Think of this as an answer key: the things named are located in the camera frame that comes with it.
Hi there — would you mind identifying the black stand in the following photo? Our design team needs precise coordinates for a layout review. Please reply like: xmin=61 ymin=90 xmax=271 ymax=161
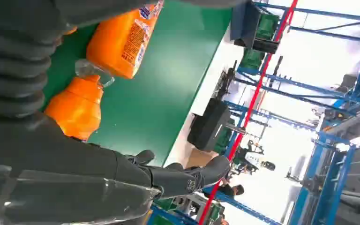
xmin=216 ymin=60 xmax=239 ymax=101

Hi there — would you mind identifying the red pole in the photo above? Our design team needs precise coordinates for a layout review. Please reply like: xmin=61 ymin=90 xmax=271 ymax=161
xmin=198 ymin=0 xmax=299 ymax=225

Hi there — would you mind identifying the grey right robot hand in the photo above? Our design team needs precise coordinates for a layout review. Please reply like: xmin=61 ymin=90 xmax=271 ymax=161
xmin=0 ymin=112 xmax=231 ymax=225

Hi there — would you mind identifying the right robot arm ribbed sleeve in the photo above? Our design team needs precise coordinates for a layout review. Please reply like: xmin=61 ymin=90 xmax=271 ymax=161
xmin=0 ymin=0 xmax=165 ymax=122

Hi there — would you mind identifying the cardboard box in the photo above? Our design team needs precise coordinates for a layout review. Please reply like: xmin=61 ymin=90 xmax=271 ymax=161
xmin=184 ymin=148 xmax=219 ymax=170

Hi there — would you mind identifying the grey metal beam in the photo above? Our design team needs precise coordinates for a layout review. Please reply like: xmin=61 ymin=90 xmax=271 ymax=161
xmin=328 ymin=104 xmax=360 ymax=147

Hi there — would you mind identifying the green plastic crate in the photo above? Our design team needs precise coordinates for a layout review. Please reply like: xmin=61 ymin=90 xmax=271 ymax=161
xmin=213 ymin=127 xmax=235 ymax=155
xmin=240 ymin=48 xmax=267 ymax=71
xmin=256 ymin=14 xmax=281 ymax=40

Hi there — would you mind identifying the person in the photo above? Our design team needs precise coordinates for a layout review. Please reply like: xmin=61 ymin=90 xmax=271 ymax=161
xmin=217 ymin=184 xmax=246 ymax=199
xmin=233 ymin=140 xmax=276 ymax=174

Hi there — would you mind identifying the dark blue box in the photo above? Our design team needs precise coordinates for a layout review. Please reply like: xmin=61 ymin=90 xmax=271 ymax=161
xmin=229 ymin=1 xmax=280 ymax=54

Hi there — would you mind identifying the blue metal rack frame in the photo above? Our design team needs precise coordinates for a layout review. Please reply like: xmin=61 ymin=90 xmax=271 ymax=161
xmin=147 ymin=0 xmax=360 ymax=225

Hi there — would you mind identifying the black monitor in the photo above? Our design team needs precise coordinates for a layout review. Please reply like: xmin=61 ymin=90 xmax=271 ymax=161
xmin=187 ymin=97 xmax=232 ymax=153

